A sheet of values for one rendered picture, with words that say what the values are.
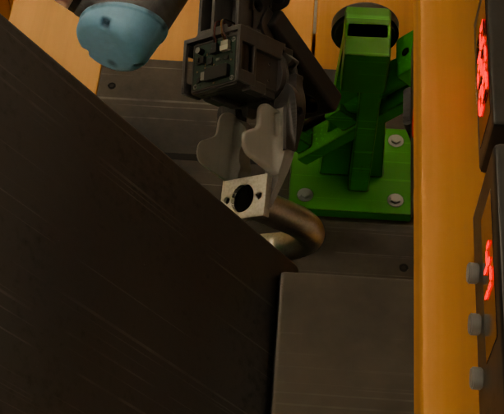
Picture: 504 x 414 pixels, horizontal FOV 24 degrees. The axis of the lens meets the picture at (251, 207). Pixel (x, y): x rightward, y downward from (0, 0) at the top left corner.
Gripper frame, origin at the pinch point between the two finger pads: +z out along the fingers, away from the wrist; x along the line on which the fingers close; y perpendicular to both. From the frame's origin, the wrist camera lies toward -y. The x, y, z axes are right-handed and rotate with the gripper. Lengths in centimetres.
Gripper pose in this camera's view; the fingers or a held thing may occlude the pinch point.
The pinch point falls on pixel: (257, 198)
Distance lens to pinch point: 109.1
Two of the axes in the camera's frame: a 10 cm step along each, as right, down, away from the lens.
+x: 7.4, -1.2, -6.6
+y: -6.7, -2.0, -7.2
